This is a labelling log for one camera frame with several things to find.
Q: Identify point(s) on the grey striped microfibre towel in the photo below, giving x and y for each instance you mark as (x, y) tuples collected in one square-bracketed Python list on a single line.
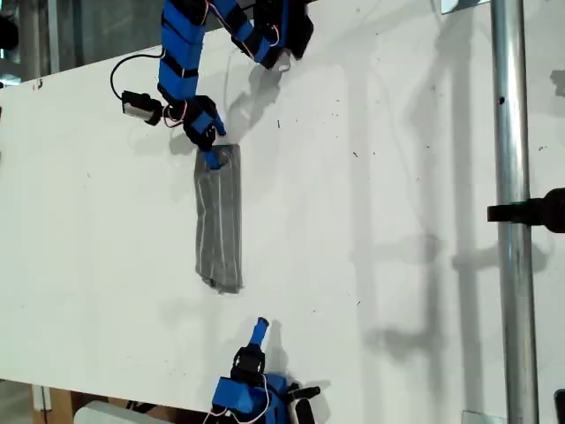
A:
[(220, 221)]

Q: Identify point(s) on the white plastic container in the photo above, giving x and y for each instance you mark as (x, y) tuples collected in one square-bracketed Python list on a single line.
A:
[(106, 413)]

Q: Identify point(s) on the wooden table leg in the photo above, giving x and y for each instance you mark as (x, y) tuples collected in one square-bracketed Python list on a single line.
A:
[(62, 406)]

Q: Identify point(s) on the black round object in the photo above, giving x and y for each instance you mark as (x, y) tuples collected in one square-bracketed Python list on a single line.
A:
[(8, 32)]

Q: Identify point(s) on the black clamp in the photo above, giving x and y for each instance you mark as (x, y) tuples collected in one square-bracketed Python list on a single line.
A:
[(543, 209)]

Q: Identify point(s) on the arm camera stalk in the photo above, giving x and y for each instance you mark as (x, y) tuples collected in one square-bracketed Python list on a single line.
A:
[(304, 391)]

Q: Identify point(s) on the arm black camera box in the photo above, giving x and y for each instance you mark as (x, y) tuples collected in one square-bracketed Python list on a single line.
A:
[(304, 411), (139, 102)]

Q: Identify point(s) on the white table bracket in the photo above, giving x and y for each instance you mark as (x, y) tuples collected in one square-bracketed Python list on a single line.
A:
[(41, 397)]

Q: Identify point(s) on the steel post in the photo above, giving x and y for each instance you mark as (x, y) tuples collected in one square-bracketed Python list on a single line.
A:
[(512, 132)]

